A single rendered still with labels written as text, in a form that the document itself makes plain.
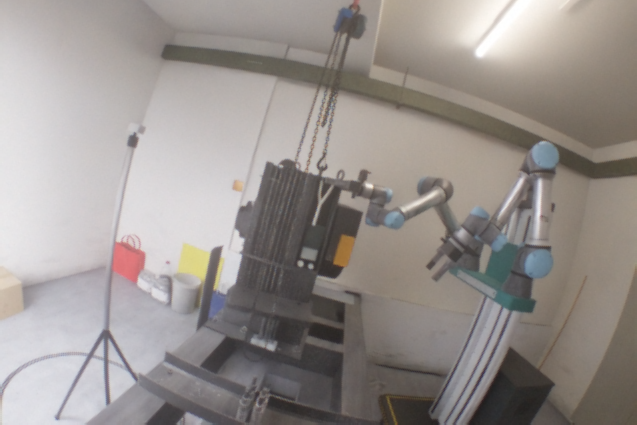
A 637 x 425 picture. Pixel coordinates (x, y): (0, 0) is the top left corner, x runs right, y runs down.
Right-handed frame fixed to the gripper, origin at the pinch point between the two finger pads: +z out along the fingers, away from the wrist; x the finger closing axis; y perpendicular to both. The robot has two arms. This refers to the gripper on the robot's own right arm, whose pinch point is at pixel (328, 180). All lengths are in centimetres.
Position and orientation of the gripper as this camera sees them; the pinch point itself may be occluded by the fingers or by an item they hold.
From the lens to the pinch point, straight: 133.8
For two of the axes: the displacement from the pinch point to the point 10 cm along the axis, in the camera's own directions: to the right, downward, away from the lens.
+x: -2.1, -0.1, 9.8
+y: -2.3, 9.7, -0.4
